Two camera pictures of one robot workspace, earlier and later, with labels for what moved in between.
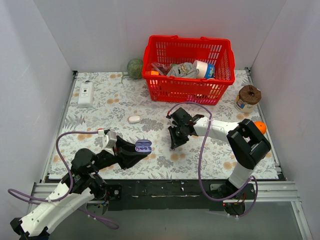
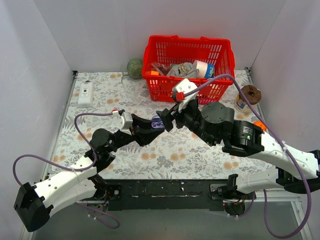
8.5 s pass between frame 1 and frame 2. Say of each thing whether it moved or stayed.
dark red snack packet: stayed
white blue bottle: stayed
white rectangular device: stayed
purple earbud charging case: moved
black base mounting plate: stayed
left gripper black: moved
